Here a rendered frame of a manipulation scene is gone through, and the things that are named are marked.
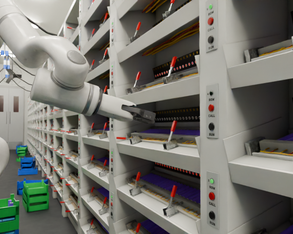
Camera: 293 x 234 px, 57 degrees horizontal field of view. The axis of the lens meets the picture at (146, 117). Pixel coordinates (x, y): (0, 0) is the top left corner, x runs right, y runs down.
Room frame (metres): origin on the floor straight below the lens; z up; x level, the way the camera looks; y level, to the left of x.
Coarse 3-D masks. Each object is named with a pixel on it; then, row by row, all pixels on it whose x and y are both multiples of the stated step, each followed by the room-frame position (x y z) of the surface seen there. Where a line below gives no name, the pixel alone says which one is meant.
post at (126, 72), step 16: (112, 16) 1.26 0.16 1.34; (128, 16) 1.23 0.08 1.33; (144, 16) 1.27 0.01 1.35; (128, 32) 1.23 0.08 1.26; (144, 32) 1.27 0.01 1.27; (112, 48) 1.26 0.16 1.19; (128, 64) 1.23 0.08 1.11; (144, 64) 1.27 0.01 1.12; (128, 80) 1.23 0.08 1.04; (112, 144) 1.25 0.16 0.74; (128, 160) 1.23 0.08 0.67; (144, 160) 1.27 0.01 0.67; (112, 176) 1.25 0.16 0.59; (128, 208) 1.23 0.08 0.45; (112, 224) 1.25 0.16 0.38
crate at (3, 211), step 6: (6, 198) 1.70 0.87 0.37; (12, 198) 1.70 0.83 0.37; (0, 204) 1.68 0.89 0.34; (6, 204) 1.69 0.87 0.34; (18, 204) 1.55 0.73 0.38; (0, 210) 1.50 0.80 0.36; (6, 210) 1.52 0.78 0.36; (12, 210) 1.53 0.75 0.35; (18, 210) 1.55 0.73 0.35; (0, 216) 1.50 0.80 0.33; (6, 216) 1.52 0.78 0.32
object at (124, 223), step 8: (128, 216) 1.23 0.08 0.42; (136, 216) 1.25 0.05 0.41; (144, 216) 1.26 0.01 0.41; (120, 224) 1.21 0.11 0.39; (128, 224) 1.21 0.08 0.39; (136, 224) 1.19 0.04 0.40; (144, 224) 1.19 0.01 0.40; (152, 224) 1.18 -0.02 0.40; (120, 232) 1.21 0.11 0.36; (128, 232) 1.19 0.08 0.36; (136, 232) 1.07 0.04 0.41; (144, 232) 1.11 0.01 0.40; (152, 232) 1.11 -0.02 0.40; (160, 232) 1.09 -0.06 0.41
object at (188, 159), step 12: (120, 132) 1.21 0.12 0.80; (132, 132) 1.22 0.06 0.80; (120, 144) 1.16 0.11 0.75; (144, 144) 1.00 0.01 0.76; (156, 144) 0.95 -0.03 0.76; (192, 144) 0.81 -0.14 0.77; (144, 156) 0.96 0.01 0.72; (156, 156) 0.88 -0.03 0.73; (168, 156) 0.80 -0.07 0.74; (180, 156) 0.74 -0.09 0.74; (192, 156) 0.69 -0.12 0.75; (180, 168) 0.76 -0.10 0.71; (192, 168) 0.70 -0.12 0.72
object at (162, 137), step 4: (136, 132) 1.19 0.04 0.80; (144, 136) 1.09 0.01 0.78; (148, 136) 1.06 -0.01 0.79; (152, 136) 1.03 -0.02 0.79; (156, 136) 1.00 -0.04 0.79; (160, 136) 0.97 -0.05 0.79; (164, 136) 0.95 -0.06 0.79; (168, 136) 0.92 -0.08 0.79; (172, 136) 0.90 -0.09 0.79; (176, 136) 0.88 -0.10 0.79; (180, 136) 0.86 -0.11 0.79; (184, 136) 0.84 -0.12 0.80; (188, 136) 0.82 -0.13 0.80; (192, 136) 0.81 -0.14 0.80; (196, 136) 0.79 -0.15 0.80; (152, 140) 1.00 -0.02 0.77; (156, 140) 0.97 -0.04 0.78; (160, 140) 0.95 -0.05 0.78; (164, 140) 0.93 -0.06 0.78; (180, 140) 0.86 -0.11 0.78; (184, 140) 0.85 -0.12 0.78; (188, 140) 0.83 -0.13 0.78; (192, 140) 0.81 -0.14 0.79
